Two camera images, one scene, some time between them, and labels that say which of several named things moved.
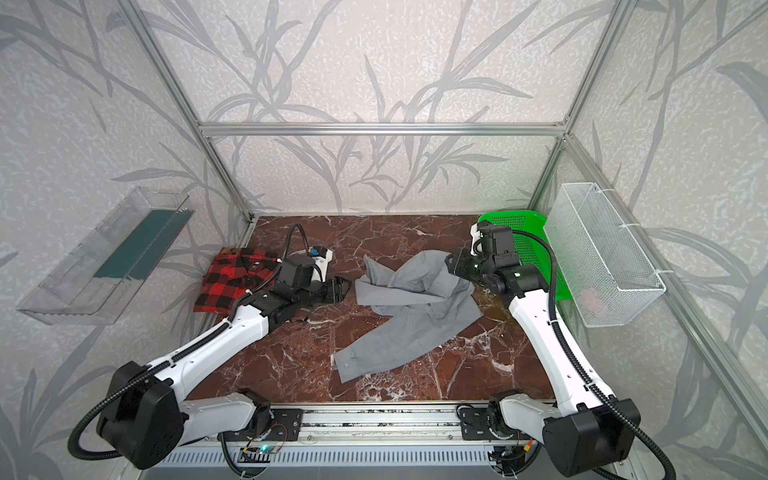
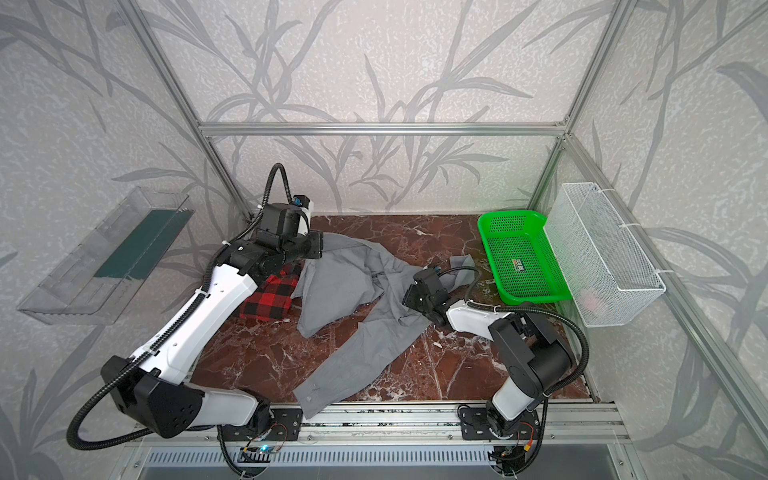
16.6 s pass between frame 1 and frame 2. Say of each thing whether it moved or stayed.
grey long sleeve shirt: moved
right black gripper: moved
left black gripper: moved
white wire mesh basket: stayed
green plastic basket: stayed
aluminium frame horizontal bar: stayed
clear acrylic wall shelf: stayed
